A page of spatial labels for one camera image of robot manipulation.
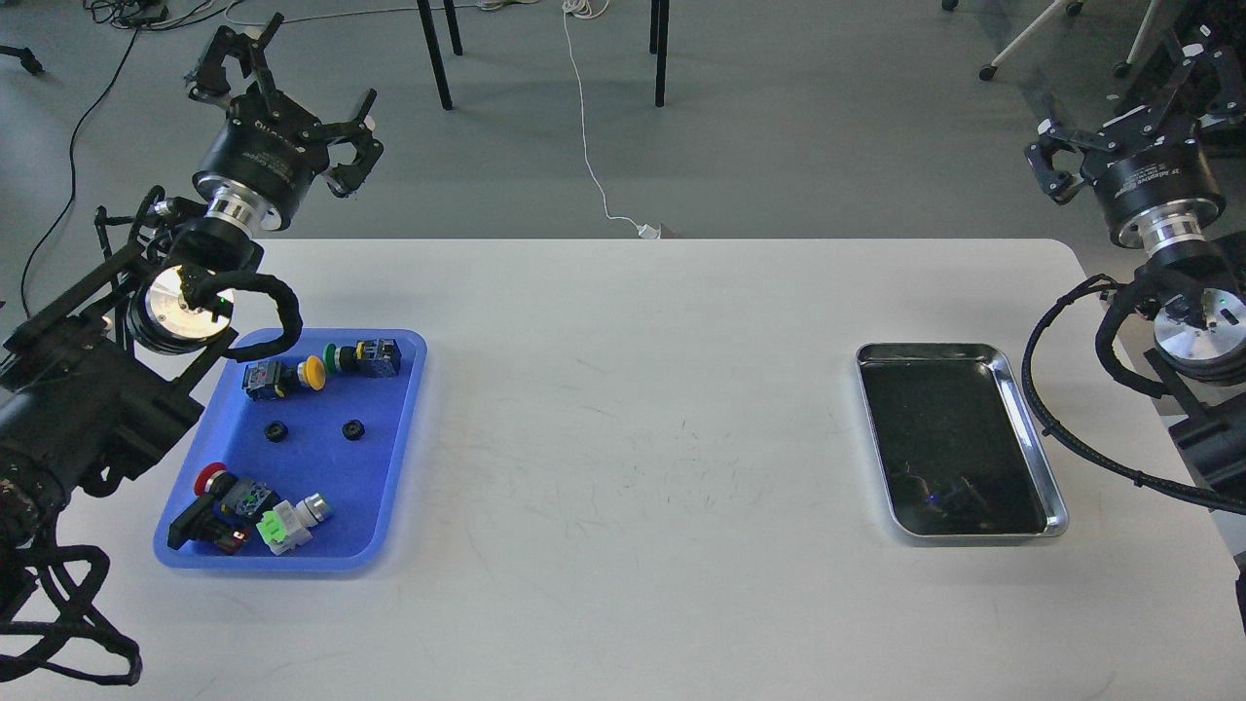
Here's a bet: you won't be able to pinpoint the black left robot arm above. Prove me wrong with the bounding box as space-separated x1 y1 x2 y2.
1 14 384 686

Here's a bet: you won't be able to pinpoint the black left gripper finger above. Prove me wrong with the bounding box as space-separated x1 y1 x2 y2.
184 12 284 106
314 90 385 199

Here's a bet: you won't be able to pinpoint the green push button switch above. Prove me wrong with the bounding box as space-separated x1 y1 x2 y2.
320 337 402 379

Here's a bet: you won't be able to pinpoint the green white selector switch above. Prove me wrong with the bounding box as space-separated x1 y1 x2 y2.
255 494 334 557

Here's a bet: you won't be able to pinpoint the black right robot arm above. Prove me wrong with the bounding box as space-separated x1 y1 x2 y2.
1022 36 1245 515

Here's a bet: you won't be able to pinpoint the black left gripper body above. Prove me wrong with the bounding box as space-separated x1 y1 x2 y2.
193 83 325 232

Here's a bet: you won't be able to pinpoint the yellow push button switch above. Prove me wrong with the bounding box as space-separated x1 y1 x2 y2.
240 355 328 402

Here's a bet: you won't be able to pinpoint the black table legs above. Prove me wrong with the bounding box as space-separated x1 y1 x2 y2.
417 0 672 111

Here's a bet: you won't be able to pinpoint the white chair base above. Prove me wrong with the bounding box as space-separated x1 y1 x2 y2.
941 0 1164 82

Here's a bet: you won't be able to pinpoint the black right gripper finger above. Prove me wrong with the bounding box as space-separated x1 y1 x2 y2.
1154 25 1244 132
1025 92 1120 204

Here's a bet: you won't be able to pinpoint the blue plastic tray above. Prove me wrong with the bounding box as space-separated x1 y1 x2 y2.
152 327 427 572

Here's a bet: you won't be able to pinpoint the black cable on floor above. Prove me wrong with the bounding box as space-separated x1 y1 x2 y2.
19 0 235 313

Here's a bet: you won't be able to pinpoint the white cable on floor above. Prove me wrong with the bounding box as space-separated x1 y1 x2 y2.
562 0 662 240

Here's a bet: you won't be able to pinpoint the red emergency stop switch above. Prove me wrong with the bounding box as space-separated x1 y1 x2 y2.
164 461 282 557

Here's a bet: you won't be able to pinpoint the silver metal tray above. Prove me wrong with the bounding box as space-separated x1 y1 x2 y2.
856 342 1069 545

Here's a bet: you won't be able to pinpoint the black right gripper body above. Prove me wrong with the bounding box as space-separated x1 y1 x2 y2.
1082 110 1227 245

